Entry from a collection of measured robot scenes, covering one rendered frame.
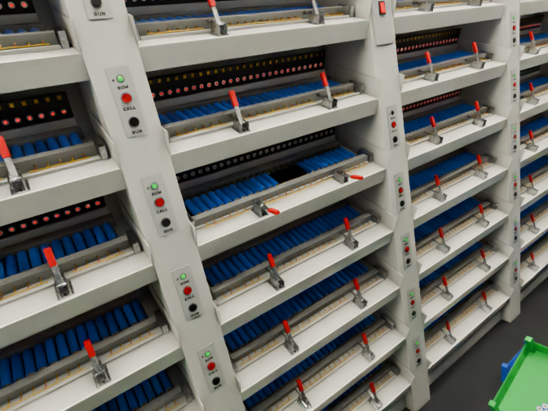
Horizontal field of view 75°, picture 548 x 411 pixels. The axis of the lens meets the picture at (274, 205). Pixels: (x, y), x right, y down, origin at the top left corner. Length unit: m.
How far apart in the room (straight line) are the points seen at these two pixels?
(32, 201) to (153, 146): 0.22
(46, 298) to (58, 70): 0.40
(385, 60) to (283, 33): 0.34
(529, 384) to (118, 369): 1.37
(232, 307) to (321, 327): 0.31
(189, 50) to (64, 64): 0.22
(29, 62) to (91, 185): 0.21
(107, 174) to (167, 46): 0.27
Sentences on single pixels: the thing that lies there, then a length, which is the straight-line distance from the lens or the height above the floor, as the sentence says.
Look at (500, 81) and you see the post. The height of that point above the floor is 1.08.
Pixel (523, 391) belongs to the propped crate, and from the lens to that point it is 1.67.
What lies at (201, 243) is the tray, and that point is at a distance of 0.79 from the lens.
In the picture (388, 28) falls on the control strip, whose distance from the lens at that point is 1.13.
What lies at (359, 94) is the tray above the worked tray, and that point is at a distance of 1.09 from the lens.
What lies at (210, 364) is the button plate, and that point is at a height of 0.67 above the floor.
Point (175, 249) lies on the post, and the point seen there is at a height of 0.95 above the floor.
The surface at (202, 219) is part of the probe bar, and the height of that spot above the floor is 0.98.
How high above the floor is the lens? 1.22
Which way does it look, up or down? 17 degrees down
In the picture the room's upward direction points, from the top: 12 degrees counter-clockwise
